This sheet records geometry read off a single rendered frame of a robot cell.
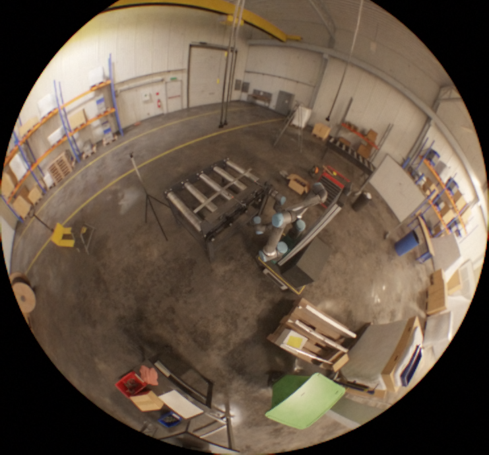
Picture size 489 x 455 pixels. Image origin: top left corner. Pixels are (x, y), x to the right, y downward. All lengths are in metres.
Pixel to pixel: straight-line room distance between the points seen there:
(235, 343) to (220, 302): 0.72
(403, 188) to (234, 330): 5.44
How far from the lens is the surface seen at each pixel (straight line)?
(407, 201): 5.34
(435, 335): 7.75
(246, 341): 2.47
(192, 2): 7.74
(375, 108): 11.14
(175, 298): 2.48
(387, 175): 5.32
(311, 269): 1.88
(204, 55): 11.82
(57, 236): 5.07
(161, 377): 2.01
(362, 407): 3.03
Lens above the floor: 2.37
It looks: 52 degrees down
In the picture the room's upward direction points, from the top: 13 degrees clockwise
